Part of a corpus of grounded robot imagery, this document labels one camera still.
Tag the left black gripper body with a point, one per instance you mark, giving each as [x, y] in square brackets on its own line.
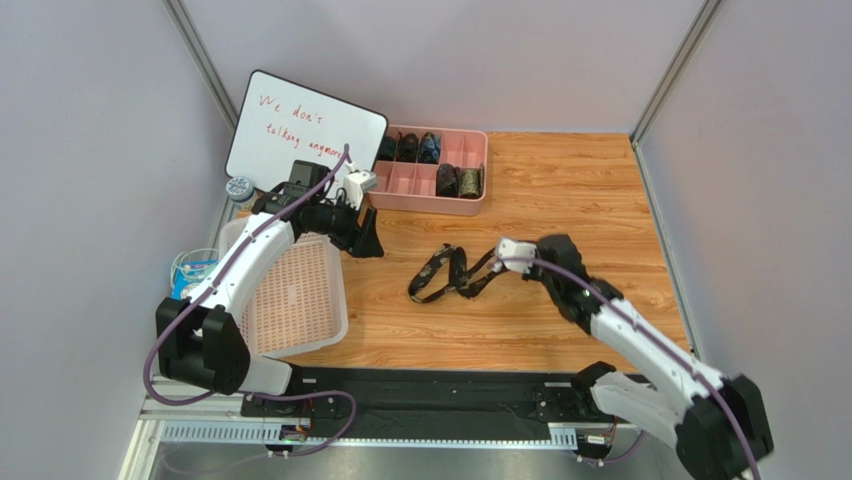
[359, 227]

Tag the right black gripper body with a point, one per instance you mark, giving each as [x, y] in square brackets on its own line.
[532, 267]

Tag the black floral patterned tie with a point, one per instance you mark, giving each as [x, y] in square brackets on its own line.
[467, 282]

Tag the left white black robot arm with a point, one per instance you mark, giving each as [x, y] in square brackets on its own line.
[198, 341]

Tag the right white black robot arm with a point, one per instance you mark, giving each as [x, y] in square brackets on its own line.
[716, 423]

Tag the black rolled tie far left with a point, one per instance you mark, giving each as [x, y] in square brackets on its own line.
[388, 148]

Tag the pink divided organizer box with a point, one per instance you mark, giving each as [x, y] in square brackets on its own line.
[411, 186]

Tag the white plastic mesh basket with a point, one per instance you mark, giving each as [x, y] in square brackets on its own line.
[299, 306]

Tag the black glossy rolled tie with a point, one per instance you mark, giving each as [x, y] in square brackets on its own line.
[448, 179]

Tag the small blue white jar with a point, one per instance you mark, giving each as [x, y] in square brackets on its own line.
[242, 192]

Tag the dark blue rolled tie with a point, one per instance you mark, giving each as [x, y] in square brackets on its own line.
[430, 148]

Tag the olive green rolled tie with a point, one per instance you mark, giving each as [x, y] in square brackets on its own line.
[471, 183]

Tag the white whiteboard with red writing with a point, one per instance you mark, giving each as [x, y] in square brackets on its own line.
[281, 122]

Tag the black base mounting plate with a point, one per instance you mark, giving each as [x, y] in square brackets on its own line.
[430, 405]

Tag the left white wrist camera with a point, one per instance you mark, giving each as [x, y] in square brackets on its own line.
[356, 185]

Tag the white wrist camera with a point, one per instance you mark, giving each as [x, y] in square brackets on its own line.
[356, 185]
[513, 255]

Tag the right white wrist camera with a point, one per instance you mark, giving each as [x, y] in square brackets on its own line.
[513, 255]

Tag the aluminium frame rail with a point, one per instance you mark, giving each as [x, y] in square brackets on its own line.
[207, 441]

